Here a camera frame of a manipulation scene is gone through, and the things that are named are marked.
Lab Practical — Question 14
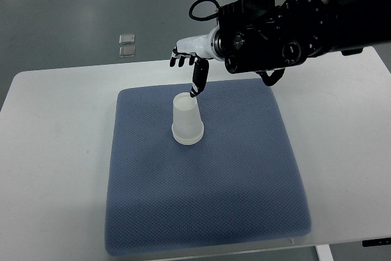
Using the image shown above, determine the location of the white and black robot palm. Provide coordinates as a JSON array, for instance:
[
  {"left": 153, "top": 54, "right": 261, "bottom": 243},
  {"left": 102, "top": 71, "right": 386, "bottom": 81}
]
[{"left": 169, "top": 34, "right": 217, "bottom": 98}]

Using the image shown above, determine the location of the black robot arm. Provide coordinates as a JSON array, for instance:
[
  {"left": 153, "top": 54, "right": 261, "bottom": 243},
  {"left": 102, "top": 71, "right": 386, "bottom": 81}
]
[{"left": 170, "top": 0, "right": 390, "bottom": 97}]

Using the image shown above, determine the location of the blue textured cushion mat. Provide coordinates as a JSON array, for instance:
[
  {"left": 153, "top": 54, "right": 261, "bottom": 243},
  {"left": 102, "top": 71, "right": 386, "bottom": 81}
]
[{"left": 105, "top": 78, "right": 312, "bottom": 256}]

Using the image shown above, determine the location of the upper metal floor plate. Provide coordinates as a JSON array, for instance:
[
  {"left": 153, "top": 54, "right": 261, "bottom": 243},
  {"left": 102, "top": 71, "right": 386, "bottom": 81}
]
[{"left": 119, "top": 33, "right": 135, "bottom": 45}]

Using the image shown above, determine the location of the white paper cup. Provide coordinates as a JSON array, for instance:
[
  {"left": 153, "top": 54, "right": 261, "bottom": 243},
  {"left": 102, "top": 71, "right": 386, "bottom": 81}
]
[
  {"left": 172, "top": 92, "right": 204, "bottom": 139},
  {"left": 174, "top": 135, "right": 203, "bottom": 145}
]

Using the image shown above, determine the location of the white table leg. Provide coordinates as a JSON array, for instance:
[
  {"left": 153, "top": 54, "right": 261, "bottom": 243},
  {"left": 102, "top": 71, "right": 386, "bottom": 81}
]
[{"left": 315, "top": 244, "right": 334, "bottom": 261}]

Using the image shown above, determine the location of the white paper cup on mat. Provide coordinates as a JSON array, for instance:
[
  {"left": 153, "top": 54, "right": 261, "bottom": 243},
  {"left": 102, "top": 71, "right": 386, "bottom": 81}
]
[{"left": 174, "top": 135, "right": 203, "bottom": 145}]

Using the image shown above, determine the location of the black table control panel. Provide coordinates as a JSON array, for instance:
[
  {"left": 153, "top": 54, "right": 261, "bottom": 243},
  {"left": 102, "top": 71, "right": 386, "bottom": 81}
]
[{"left": 362, "top": 237, "right": 391, "bottom": 248}]

